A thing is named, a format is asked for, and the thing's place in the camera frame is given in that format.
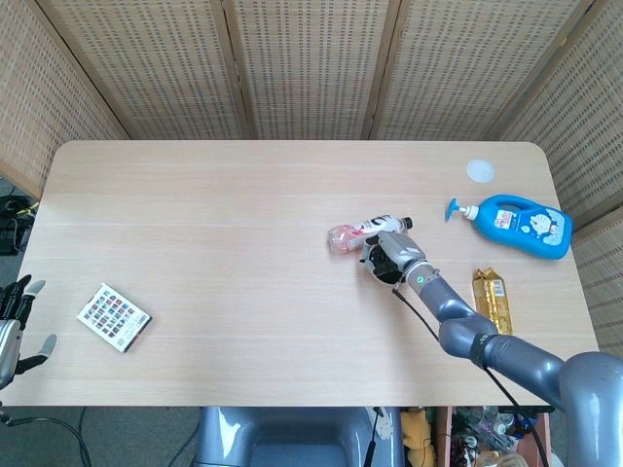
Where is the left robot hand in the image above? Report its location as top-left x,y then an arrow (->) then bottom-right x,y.
0,274 -> 58,390

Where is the black floor cable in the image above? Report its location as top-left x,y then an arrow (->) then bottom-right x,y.
0,411 -> 94,467

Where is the yellow soft object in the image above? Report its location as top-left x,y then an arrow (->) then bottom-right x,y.
402,408 -> 438,467

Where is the blue pump soap bottle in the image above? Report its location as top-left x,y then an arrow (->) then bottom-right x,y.
443,194 -> 574,262

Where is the pink drink bottle black cap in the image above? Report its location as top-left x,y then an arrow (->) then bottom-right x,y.
326,215 -> 415,256

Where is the black equipment on floor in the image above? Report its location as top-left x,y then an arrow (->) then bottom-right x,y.
0,194 -> 40,257

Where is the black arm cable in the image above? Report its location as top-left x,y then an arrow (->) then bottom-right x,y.
392,286 -> 551,467

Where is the gold snack packet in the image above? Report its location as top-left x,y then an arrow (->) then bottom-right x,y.
471,267 -> 515,337

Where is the white round table disc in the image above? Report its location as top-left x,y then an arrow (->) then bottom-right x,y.
465,159 -> 496,184

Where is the grey robot torso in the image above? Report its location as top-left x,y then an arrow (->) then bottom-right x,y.
194,407 -> 405,467

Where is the cluttered wooden crate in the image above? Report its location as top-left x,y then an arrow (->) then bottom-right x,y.
435,404 -> 554,467

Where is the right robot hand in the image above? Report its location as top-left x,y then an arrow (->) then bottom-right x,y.
360,231 -> 429,284

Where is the printed card box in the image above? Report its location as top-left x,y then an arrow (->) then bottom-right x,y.
76,282 -> 154,354

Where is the woven folding screen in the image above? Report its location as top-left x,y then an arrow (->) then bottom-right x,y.
0,0 -> 623,361

